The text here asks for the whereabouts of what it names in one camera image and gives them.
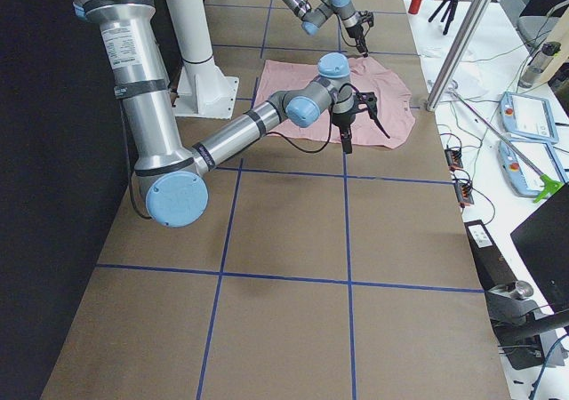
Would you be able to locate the black power box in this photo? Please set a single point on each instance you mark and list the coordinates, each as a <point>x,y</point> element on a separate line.
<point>492,268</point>

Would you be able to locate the orange connector block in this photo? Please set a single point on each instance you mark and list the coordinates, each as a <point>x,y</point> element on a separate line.
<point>463,190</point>
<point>453,158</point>

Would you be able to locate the upper teach pendant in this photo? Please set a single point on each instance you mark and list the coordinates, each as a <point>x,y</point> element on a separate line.
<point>528,116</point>

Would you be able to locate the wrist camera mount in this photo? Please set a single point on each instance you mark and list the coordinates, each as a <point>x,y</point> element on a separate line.
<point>367,102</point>
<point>366,18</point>

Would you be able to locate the black monitor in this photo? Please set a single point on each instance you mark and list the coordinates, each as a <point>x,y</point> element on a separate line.
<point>542,243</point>

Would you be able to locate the black tripod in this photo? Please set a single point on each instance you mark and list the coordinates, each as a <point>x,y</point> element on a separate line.
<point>446,6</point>

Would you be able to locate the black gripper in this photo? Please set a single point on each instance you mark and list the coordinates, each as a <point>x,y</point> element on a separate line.
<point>342,120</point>
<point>357,33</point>

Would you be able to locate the lower teach pendant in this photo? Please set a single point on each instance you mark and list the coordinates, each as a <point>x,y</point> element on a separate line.
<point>524,180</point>

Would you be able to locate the upper orange connector block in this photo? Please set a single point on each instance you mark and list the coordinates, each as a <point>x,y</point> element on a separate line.
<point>453,158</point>

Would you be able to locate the reacher grabber tool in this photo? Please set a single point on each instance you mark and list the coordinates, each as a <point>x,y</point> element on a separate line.
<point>550,186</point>

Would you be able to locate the lower orange connector block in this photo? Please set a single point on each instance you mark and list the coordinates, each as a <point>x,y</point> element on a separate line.
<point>463,190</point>

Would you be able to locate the clear water bottle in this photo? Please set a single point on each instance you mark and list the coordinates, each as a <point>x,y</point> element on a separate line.
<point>541,59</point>

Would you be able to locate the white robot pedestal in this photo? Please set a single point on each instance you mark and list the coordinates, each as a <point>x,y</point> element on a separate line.
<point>203,90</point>

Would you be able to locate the pink t-shirt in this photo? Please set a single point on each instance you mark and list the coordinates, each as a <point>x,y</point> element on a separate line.
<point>367,75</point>

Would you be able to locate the aluminium frame post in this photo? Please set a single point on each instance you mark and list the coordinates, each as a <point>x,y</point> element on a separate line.
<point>460,43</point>

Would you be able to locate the teach pendant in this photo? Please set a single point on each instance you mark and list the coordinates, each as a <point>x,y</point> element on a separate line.
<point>524,180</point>
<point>528,116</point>

